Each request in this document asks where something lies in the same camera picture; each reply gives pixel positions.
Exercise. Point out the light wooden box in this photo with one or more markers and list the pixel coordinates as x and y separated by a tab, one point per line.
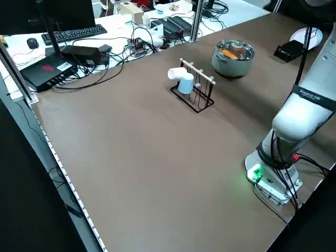
132	13

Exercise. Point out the light blue cup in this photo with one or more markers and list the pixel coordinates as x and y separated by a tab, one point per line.
186	84

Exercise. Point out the black computer mouse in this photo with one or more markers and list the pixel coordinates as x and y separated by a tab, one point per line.
32	42

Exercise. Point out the small black adapter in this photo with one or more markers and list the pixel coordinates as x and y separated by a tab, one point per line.
105	48

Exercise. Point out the orange carrot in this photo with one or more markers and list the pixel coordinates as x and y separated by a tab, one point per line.
229	54

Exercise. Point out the steel cooking pot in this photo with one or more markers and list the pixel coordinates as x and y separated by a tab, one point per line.
231	68

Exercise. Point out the black computer monitor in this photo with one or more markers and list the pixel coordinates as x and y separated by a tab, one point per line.
73	13

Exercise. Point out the small white container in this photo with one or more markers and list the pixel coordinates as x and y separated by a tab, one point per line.
146	20

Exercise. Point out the black edge clip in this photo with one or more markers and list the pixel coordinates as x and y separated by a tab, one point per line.
73	210

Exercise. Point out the grey hub with red plugs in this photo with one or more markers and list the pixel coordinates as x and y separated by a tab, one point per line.
136	46

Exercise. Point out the aluminium profile post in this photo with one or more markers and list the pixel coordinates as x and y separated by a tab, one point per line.
197	23

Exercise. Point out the white plate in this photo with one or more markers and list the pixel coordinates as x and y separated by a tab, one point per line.
296	36

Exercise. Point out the black box with red logo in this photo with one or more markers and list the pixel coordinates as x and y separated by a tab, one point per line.
47	76

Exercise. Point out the black stand pole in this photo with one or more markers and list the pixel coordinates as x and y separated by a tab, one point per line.
50	31

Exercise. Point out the black power brick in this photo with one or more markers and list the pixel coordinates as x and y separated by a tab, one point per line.
81	52

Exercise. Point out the black drying rack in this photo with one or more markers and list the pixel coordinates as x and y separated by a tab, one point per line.
288	51

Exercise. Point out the white cup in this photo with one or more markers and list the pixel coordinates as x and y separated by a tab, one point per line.
175	74

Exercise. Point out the glass pot lid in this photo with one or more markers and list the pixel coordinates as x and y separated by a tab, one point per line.
244	53

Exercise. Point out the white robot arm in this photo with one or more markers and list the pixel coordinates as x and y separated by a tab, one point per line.
302	118

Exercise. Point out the black keyboard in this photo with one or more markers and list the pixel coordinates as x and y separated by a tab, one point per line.
78	32

